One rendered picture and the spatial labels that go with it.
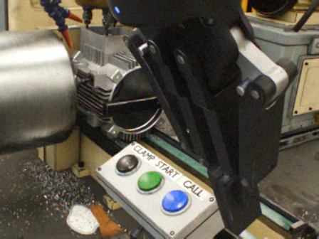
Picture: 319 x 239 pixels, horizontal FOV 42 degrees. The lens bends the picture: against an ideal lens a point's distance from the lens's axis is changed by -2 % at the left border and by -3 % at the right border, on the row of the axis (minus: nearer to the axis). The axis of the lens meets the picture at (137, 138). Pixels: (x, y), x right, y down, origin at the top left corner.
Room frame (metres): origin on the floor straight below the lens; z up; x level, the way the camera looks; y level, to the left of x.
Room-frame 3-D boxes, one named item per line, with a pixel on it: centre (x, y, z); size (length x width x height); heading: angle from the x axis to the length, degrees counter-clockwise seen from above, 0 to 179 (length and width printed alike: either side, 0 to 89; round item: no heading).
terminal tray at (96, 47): (1.00, 0.08, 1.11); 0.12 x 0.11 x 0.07; 35
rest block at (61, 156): (0.96, 0.19, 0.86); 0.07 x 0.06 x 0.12; 125
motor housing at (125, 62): (0.97, 0.06, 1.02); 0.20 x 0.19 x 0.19; 35
